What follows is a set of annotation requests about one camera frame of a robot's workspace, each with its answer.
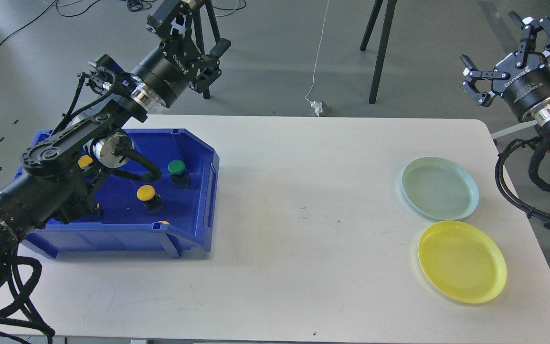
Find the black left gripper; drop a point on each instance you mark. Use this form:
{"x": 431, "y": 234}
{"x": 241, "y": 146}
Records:
{"x": 177, "y": 61}

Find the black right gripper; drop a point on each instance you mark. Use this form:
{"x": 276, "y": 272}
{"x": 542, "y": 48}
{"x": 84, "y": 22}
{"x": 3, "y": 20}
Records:
{"x": 522, "y": 79}

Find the yellow push button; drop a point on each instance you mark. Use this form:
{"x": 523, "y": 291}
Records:
{"x": 149, "y": 197}
{"x": 85, "y": 161}

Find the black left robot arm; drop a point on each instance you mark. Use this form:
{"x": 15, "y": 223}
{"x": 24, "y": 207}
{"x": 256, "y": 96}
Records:
{"x": 61, "y": 175}

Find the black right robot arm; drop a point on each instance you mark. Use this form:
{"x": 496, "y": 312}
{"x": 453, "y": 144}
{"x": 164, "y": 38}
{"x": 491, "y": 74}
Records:
{"x": 549, "y": 157}

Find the green push button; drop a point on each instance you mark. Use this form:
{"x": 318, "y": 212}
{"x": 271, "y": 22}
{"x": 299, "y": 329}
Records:
{"x": 178, "y": 174}

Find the light green plate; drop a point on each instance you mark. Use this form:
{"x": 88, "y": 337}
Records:
{"x": 439, "y": 189}

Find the yellow plate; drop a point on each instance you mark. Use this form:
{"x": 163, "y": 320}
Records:
{"x": 462, "y": 262}

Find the black stand leg right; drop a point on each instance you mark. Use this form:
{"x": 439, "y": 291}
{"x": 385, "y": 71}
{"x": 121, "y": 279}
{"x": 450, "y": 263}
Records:
{"x": 390, "y": 6}

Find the blue plastic bin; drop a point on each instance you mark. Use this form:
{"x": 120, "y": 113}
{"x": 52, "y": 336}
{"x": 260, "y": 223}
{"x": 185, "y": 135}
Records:
{"x": 124, "y": 224}

